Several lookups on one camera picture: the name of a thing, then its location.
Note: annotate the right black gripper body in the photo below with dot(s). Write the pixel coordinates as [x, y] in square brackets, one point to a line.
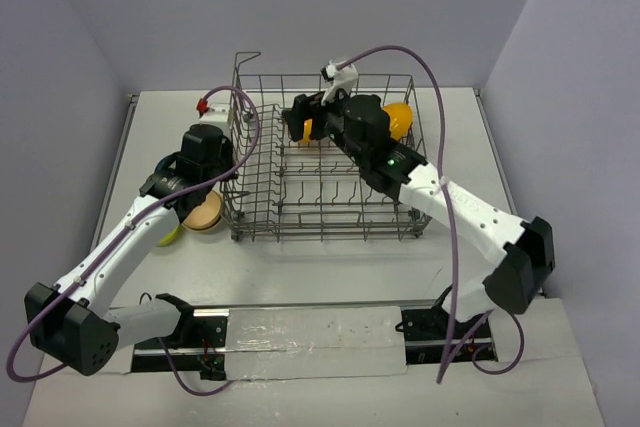
[329, 120]

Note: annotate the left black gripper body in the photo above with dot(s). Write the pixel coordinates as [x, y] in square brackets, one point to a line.
[163, 162]

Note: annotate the small orange plastic bowl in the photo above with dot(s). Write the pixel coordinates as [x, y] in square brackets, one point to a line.
[307, 130]

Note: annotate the large orange plastic bowl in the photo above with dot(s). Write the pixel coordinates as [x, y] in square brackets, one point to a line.
[401, 119]

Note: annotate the blue floral ceramic bowl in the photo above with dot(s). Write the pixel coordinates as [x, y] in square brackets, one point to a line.
[165, 165]

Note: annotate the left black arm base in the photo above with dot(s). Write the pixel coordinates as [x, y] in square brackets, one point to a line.
[202, 351]

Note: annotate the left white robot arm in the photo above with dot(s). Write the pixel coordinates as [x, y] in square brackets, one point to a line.
[74, 320]

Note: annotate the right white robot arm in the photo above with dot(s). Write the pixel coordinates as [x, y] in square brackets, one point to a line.
[369, 134]

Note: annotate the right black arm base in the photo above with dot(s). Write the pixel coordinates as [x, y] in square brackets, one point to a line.
[424, 324]

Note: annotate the tan ceramic bowl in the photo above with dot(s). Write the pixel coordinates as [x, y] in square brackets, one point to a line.
[207, 215]

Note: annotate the lime green plastic bowl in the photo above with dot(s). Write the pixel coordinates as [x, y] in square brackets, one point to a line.
[170, 237]

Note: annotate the clear plastic tape sheet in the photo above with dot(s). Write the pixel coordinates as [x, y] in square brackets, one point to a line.
[309, 343]

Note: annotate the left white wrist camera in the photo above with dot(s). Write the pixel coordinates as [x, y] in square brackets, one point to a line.
[218, 115]

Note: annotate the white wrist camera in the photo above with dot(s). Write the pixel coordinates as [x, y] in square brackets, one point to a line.
[218, 115]
[339, 74]

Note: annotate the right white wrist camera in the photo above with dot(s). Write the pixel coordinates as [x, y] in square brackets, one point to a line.
[339, 74]

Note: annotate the grey wire dish rack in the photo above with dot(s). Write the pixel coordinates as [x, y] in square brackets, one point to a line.
[309, 190]

